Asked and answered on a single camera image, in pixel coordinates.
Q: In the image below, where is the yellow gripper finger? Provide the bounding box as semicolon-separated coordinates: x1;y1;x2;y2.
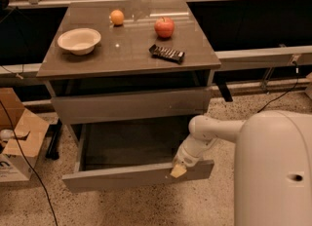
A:
171;163;187;178

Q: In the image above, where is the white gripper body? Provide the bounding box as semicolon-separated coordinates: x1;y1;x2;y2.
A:
173;145;203;168

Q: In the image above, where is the grey drawer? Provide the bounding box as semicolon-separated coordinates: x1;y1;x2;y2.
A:
62;116;215;192
52;88;211;125

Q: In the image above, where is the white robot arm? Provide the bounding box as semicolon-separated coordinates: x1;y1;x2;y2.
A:
171;110;312;226

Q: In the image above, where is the grey top drawer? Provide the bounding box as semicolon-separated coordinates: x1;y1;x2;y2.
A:
52;88;211;125

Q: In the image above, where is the grey drawer cabinet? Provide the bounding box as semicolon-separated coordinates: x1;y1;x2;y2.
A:
36;0;221;131

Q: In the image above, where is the black snack bar packet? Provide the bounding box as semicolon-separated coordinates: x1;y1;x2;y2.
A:
149;45;185;64

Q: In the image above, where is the red apple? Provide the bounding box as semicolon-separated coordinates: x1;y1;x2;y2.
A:
154;17;175;38

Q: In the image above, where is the black stand foot left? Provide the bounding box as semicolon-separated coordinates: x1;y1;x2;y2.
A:
45;120;62;160

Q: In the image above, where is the orange fruit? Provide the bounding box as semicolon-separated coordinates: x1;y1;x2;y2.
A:
110;10;124;26

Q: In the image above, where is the white bowl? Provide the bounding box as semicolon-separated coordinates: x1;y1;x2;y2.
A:
58;28;101;56

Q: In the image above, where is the cardboard box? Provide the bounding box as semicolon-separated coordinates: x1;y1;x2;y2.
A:
0;88;50;182

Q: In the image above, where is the black cable right wall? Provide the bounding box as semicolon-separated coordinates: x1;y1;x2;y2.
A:
256;59;300;114

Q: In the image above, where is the black floor cable left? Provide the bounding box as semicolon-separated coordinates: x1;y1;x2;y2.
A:
0;101;59;226

